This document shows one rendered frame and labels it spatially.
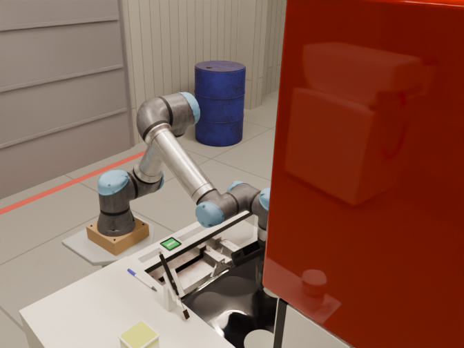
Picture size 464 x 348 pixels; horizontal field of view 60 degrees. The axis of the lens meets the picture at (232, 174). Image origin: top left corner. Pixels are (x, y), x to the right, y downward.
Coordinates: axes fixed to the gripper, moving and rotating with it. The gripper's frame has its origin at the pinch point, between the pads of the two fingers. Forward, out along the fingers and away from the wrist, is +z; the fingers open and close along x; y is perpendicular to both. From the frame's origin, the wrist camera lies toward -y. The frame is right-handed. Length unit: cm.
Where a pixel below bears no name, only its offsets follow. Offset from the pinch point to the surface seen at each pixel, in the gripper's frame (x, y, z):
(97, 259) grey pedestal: 36, -54, 9
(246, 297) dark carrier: -2.3, -4.7, 1.4
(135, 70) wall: 344, -34, 9
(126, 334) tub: -22.0, -41.0, -12.0
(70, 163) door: 281, -102, 83
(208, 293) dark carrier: 1.8, -16.2, 1.3
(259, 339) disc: -19.1, -5.2, 1.3
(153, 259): 14.5, -32.8, -4.8
